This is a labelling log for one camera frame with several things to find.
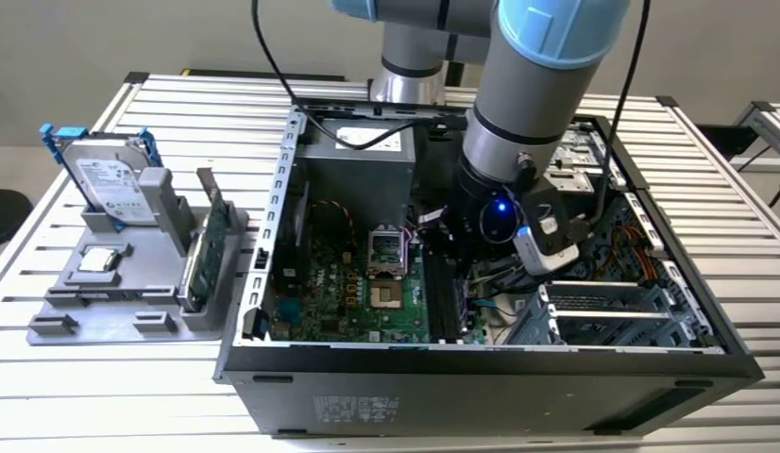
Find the grey parts rack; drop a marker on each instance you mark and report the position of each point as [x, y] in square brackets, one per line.
[142, 264]

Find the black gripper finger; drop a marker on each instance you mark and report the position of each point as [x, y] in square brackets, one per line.
[436, 224]

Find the black PC case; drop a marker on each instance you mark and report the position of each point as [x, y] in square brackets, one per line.
[427, 396]

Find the black square box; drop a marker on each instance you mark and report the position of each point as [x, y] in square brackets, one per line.
[729, 141]

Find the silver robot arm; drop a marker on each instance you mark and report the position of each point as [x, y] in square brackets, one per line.
[527, 94]

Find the black flat bar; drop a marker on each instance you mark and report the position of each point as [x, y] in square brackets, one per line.
[269, 74]

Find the hard disk with blue carrier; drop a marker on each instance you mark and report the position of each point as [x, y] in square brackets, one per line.
[102, 177]

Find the grey metal drive cage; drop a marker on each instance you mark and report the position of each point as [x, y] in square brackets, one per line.
[574, 184]

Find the grey power supply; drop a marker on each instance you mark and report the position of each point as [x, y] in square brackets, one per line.
[357, 189]

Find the green motherboard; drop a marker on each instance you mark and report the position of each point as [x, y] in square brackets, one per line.
[325, 283]

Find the green graphics card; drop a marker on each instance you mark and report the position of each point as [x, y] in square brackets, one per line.
[209, 255]

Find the silver CPU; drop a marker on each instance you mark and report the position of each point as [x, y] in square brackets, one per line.
[98, 260]

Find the aluminium side table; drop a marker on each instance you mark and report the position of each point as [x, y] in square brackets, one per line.
[775, 127]

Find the CPU socket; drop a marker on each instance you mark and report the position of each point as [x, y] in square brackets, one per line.
[387, 295]

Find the black round stand foot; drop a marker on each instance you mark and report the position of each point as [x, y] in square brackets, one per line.
[5, 217]

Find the black case latch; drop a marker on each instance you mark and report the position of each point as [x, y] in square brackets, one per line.
[260, 262]

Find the grey metal disk bay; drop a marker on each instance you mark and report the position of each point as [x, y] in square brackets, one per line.
[615, 315]

